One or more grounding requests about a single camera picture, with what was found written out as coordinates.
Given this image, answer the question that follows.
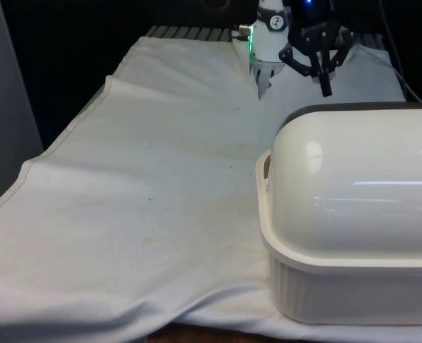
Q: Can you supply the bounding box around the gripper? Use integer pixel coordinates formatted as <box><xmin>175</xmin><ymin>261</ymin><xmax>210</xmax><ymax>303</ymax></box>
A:
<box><xmin>278</xmin><ymin>0</ymin><xmax>355</xmax><ymax>97</ymax></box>

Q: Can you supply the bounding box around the rounded box lid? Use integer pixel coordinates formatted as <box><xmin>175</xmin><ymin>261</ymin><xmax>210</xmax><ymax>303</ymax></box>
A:
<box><xmin>269</xmin><ymin>101</ymin><xmax>422</xmax><ymax>260</ymax></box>

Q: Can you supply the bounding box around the grey cable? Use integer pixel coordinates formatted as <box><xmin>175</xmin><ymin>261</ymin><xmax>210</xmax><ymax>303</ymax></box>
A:
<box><xmin>378</xmin><ymin>0</ymin><xmax>422</xmax><ymax>102</ymax></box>

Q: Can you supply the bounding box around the cream box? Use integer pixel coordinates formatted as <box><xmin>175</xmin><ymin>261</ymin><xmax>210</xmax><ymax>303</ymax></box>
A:
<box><xmin>255</xmin><ymin>149</ymin><xmax>422</xmax><ymax>326</ymax></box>

